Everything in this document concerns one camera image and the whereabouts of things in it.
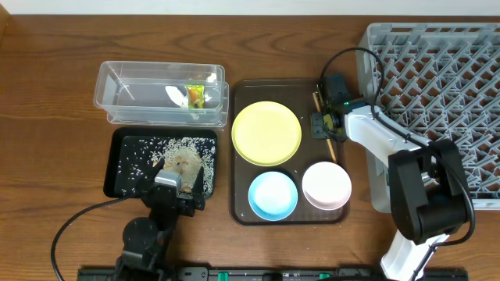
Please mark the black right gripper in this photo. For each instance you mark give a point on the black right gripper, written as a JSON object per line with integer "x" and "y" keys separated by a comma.
{"x": 317, "y": 122}

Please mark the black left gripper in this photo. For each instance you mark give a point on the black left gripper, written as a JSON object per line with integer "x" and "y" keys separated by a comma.
{"x": 172, "y": 202}

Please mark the wooden chopstick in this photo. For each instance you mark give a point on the wooden chopstick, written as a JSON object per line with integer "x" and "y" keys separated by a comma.
{"x": 329, "y": 143}

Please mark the pink bowl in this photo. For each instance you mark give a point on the pink bowl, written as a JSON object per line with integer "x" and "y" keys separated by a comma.
{"x": 326, "y": 186}

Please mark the yellow plate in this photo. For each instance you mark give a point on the yellow plate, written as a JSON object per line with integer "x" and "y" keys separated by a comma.
{"x": 266, "y": 133}

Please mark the light blue bowl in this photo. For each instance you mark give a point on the light blue bowl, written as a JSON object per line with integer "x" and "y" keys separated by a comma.
{"x": 273, "y": 196}

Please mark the green pandan cake wrapper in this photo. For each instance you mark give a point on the green pandan cake wrapper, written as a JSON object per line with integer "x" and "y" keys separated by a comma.
{"x": 195, "y": 93}

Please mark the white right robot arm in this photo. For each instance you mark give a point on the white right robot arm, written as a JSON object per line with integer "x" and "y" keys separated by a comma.
{"x": 425, "y": 184}

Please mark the black food waste tray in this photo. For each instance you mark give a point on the black food waste tray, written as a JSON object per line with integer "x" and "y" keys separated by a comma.
{"x": 121, "y": 133}

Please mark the clear plastic waste bin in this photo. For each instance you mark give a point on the clear plastic waste bin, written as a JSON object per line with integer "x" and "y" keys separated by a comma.
{"x": 133, "y": 92}

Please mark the grey dishwasher rack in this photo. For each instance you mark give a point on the grey dishwasher rack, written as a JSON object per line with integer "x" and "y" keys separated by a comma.
{"x": 441, "y": 81}

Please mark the dark brown serving tray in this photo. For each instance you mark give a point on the dark brown serving tray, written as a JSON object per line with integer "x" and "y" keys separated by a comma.
{"x": 297, "y": 95}

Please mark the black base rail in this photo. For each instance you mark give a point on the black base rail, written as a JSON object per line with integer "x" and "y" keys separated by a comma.
{"x": 273, "y": 274}

